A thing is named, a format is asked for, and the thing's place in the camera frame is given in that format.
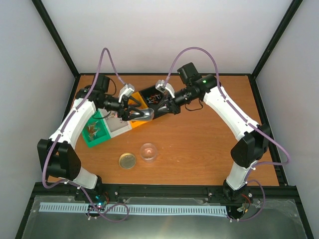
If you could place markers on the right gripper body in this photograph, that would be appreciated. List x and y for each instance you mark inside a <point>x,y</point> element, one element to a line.
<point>175,107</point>

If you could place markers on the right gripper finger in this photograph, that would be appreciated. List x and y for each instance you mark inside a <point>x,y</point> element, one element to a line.
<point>161,105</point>
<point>158,112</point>

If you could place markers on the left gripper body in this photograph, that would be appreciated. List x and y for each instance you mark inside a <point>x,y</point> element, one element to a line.
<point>122,112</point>

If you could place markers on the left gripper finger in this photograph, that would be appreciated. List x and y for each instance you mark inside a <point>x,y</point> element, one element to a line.
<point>133,102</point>
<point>134,114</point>

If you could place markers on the metal scoop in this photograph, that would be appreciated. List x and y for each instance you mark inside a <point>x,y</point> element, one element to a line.
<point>146,114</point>

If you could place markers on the black plastic bin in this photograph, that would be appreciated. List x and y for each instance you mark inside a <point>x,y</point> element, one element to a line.
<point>152,98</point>

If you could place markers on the white plastic bin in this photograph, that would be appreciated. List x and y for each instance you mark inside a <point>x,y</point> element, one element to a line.
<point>116,126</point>

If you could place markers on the green plastic bin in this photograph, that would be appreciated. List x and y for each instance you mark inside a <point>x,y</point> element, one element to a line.
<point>95,130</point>

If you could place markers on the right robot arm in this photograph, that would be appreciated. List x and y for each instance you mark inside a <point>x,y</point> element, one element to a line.
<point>252,138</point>

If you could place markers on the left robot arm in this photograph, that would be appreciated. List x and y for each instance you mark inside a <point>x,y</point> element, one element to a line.
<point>57,154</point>

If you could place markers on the clear plastic jar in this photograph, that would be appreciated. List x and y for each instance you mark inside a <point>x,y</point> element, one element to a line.
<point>148,152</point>

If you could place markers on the gold jar lid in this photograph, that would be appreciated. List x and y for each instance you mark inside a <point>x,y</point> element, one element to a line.
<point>127,161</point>

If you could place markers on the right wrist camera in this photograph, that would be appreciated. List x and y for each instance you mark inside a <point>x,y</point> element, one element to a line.
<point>165,88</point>

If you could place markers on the blue slotted cable duct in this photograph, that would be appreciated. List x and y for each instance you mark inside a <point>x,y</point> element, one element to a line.
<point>140,210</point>

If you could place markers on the black aluminium front rail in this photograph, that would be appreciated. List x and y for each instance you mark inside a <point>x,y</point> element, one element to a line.
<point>214,194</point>

